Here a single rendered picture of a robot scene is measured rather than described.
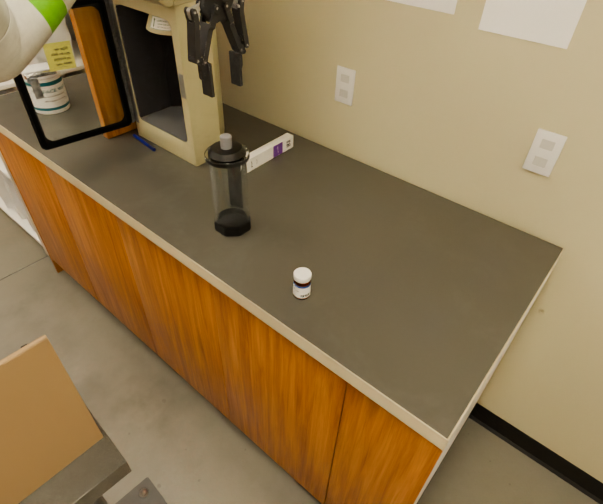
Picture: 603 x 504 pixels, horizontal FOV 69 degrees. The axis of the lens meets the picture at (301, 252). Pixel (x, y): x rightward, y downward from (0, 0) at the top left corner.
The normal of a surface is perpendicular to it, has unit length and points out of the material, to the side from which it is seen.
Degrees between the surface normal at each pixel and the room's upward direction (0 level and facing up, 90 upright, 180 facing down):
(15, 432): 90
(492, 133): 90
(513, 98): 90
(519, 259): 0
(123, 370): 0
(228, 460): 0
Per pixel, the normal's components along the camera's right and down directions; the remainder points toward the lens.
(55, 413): 0.74, 0.46
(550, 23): -0.65, 0.49
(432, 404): 0.04, -0.74
